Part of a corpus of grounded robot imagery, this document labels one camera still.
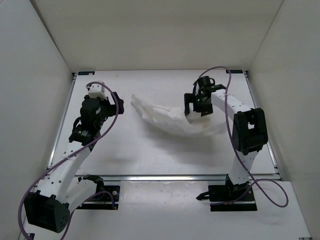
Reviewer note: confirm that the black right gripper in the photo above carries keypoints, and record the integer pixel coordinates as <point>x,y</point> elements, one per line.
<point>190,98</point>

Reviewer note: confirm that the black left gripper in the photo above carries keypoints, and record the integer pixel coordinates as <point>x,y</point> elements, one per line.
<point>121,102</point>

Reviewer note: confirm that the white pleated skirt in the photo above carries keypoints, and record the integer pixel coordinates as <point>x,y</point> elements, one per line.
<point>173,121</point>

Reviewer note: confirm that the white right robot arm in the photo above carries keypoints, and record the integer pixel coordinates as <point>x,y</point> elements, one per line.
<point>249,131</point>

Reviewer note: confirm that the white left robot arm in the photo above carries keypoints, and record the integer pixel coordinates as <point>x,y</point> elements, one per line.
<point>51,205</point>

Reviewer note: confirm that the blue label sticker right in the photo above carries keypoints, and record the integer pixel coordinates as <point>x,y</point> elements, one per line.
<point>234,71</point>

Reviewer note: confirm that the blue label sticker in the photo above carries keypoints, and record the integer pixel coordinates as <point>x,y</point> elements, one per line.
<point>86,73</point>
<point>234,71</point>

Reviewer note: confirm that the blue label sticker left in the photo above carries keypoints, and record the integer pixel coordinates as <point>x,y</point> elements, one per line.
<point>86,73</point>

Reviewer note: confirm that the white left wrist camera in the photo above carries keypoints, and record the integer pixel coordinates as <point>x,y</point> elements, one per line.
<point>96,90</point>

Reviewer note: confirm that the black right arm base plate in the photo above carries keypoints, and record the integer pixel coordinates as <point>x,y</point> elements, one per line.
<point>221,200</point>

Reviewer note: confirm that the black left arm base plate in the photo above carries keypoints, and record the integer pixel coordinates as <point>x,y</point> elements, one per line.
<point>104,195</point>

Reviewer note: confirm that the aluminium table edge rail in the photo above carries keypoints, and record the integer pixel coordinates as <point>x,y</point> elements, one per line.
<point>134,150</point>

